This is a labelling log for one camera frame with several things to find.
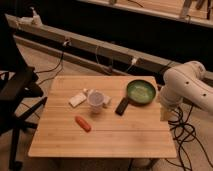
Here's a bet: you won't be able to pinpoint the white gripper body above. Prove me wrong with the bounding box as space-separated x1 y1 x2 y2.
160 105 175 121

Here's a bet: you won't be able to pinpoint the white sponge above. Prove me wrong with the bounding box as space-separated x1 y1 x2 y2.
69 93 87 107

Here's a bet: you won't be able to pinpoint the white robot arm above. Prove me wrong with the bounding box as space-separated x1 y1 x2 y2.
158 61 213 121

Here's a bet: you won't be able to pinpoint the small white object behind cup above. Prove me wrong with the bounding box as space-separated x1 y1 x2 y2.
103 95 111 108

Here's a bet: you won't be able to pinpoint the orange toy carrot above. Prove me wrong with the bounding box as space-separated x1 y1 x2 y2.
75 116 91 132

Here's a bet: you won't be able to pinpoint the black office chair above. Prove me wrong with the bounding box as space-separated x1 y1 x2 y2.
0 13 47 171

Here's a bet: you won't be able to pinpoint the white device on ledge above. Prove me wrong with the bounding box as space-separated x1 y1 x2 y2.
19 7 43 27

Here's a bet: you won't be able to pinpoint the black floor cables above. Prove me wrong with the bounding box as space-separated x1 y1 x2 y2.
165 103 213 171

